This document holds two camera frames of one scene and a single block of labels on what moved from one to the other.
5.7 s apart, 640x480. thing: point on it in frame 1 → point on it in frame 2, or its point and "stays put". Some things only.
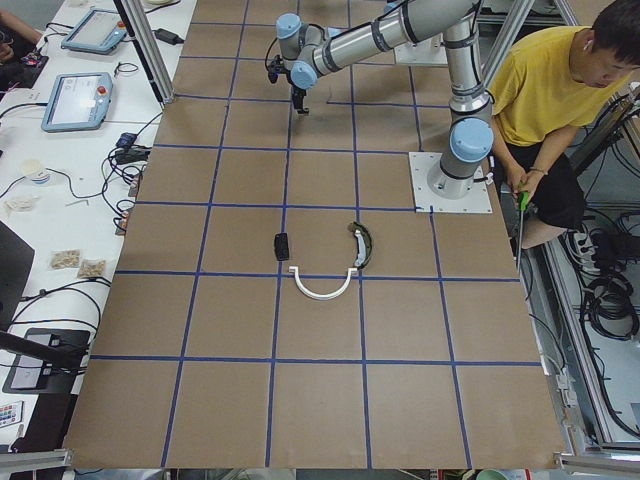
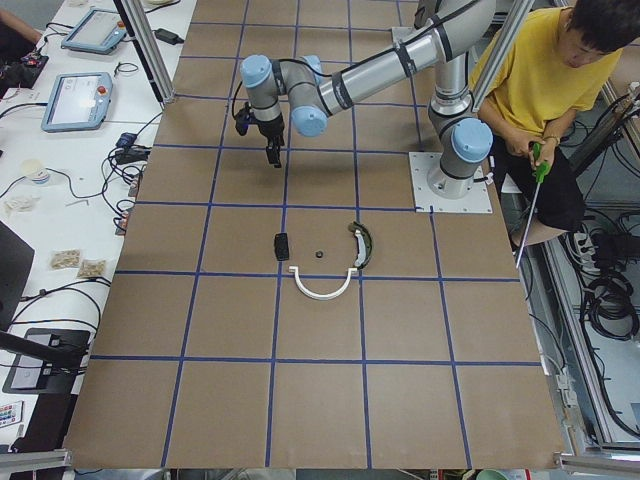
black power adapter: [167, 36] stays put
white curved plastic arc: [301, 287] stays put
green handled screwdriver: [523, 201] → [541, 169]
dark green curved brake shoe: [364, 242] stays put
